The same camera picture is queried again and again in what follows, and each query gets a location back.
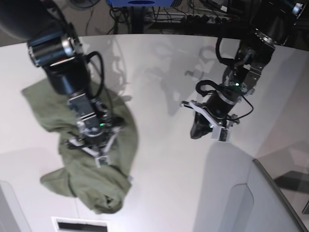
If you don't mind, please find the black power strip red light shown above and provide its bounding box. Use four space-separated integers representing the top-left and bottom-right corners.
181 14 232 25

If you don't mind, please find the blue box with oval hole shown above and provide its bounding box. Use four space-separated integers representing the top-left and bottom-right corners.
108 0 173 7

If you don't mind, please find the white curved panel right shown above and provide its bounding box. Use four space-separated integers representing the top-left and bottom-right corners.
226 159 307 232

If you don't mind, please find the white panel left corner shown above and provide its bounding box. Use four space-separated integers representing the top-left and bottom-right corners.
0 180 31 232

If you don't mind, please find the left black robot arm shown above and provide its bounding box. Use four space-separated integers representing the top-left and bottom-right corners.
181 0 309 142

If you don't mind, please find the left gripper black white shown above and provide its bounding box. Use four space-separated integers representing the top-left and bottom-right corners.
181 90 240 142

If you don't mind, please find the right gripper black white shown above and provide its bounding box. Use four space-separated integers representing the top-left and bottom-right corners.
66 116 125 167

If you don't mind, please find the black table leg post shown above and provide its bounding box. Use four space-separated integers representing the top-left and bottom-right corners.
130 6 147 34

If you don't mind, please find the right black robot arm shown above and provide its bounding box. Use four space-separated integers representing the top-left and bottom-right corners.
0 0 124 167

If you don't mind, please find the olive green t-shirt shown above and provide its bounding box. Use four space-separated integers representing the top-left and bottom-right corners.
22 80 138 214

